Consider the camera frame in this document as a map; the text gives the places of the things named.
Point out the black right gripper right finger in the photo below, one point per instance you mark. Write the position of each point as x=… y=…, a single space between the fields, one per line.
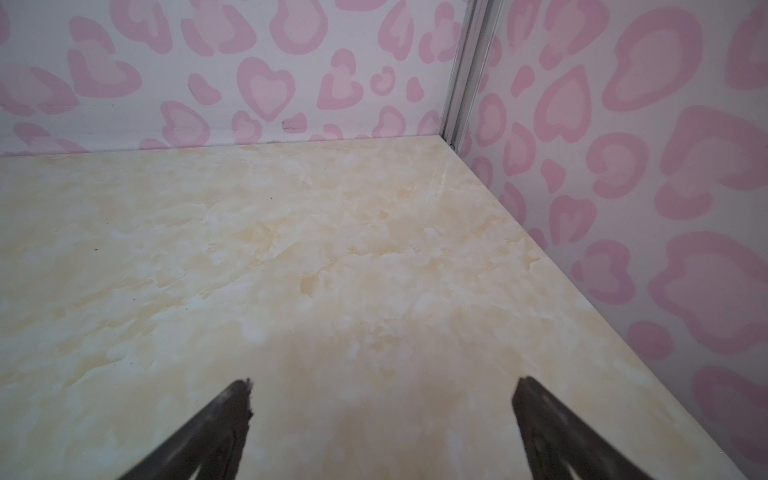
x=559 y=444

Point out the aluminium corner frame post right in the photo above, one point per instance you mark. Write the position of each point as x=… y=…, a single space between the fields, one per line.
x=478 y=28

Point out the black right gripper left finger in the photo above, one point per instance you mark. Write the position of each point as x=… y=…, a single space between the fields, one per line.
x=208 y=446

